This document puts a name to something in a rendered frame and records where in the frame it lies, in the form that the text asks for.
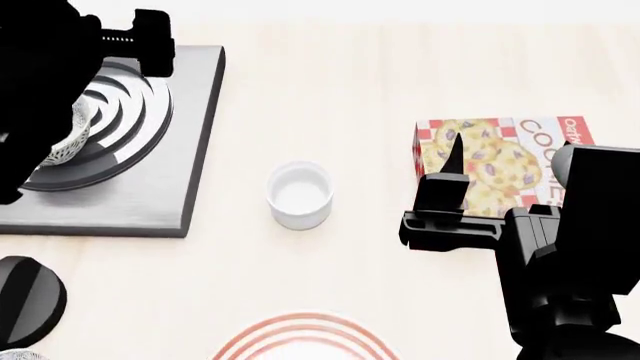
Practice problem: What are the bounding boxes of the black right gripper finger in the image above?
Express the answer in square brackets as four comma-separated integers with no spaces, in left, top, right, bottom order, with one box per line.
[415,132,472,219]

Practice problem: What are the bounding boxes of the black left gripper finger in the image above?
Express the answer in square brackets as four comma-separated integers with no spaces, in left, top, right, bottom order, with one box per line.
[132,8,177,79]

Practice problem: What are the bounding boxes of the round black ringed stove burner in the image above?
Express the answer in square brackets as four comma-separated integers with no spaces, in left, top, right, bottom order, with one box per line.
[21,59,175,193]

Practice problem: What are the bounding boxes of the black bowl with white pattern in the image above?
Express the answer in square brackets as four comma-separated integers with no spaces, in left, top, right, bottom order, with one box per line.
[0,348,40,360]
[36,98,95,168]

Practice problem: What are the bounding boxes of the grey square stove base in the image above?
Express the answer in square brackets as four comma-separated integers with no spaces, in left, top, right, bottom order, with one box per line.
[0,45,227,240]

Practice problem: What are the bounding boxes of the white plate with red rings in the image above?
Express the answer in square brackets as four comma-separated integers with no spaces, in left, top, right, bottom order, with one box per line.
[206,308,403,360]

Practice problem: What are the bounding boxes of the black round stove knob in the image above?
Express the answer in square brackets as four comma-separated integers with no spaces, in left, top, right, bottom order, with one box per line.
[0,255,68,348]

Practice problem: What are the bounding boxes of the oatmeal cookies box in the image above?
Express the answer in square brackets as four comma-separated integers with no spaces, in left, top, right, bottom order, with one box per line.
[413,115,597,219]

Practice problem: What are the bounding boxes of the white ceramic ramekin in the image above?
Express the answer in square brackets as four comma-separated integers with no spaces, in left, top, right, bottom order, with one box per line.
[265,160,336,231]

